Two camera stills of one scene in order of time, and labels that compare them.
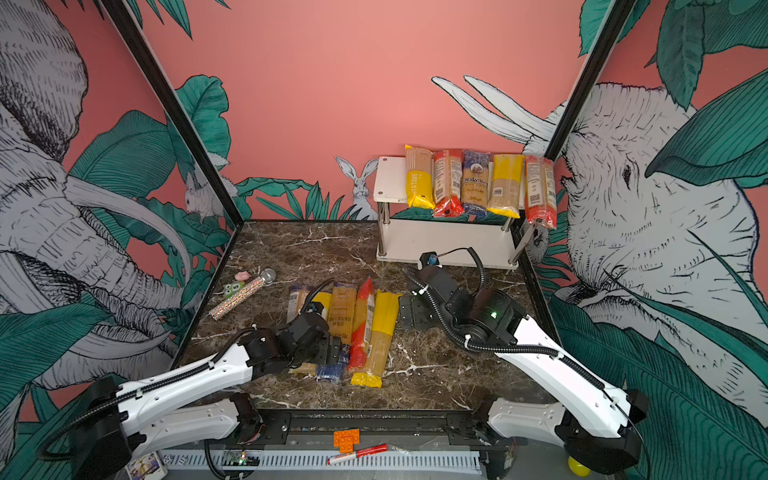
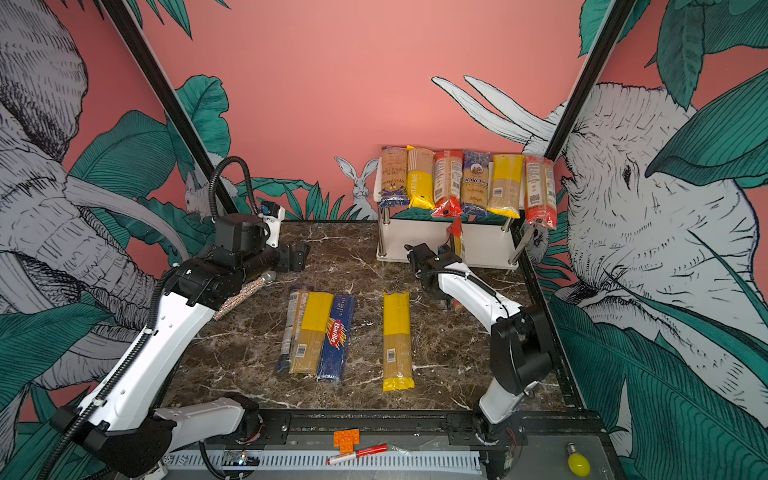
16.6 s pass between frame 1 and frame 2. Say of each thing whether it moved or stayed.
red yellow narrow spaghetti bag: moved
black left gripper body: moved
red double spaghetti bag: stayed
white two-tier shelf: stayed
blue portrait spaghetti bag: stayed
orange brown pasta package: moved
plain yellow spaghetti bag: moved
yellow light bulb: stayed
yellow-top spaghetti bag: stayed
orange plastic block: stayed
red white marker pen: stayed
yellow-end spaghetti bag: stayed
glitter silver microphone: stayed
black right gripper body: moved
